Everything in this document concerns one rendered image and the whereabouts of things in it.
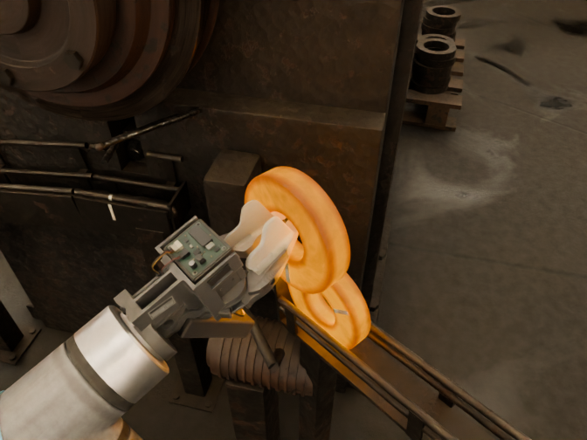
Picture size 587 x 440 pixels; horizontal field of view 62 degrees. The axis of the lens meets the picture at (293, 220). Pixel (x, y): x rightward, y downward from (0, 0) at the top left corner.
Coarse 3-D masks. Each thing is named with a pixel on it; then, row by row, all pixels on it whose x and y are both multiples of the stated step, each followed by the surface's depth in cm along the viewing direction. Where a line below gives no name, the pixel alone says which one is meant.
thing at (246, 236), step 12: (252, 204) 52; (240, 216) 52; (252, 216) 53; (264, 216) 54; (276, 216) 55; (240, 228) 53; (252, 228) 54; (228, 240) 53; (240, 240) 54; (252, 240) 54; (240, 252) 54
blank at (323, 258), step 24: (288, 168) 54; (264, 192) 55; (288, 192) 51; (312, 192) 51; (288, 216) 53; (312, 216) 50; (336, 216) 51; (312, 240) 52; (336, 240) 51; (288, 264) 58; (312, 264) 54; (336, 264) 52; (312, 288) 57
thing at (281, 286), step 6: (282, 282) 78; (276, 288) 77; (282, 288) 79; (288, 288) 80; (276, 294) 78; (282, 294) 79; (288, 294) 80; (276, 300) 79; (288, 300) 81; (282, 318) 82
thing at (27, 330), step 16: (144, 240) 96; (160, 240) 95; (144, 256) 99; (0, 304) 140; (0, 320) 141; (0, 336) 142; (16, 336) 148; (32, 336) 151; (176, 336) 118; (0, 352) 147; (16, 352) 147; (192, 352) 121; (192, 368) 127; (208, 368) 136; (176, 384) 140; (192, 384) 133; (208, 384) 138; (176, 400) 136; (192, 400) 136; (208, 400) 136
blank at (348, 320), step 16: (336, 288) 67; (352, 288) 68; (304, 304) 77; (320, 304) 77; (336, 304) 69; (352, 304) 67; (320, 320) 76; (336, 320) 71; (352, 320) 68; (368, 320) 69; (336, 336) 74; (352, 336) 70
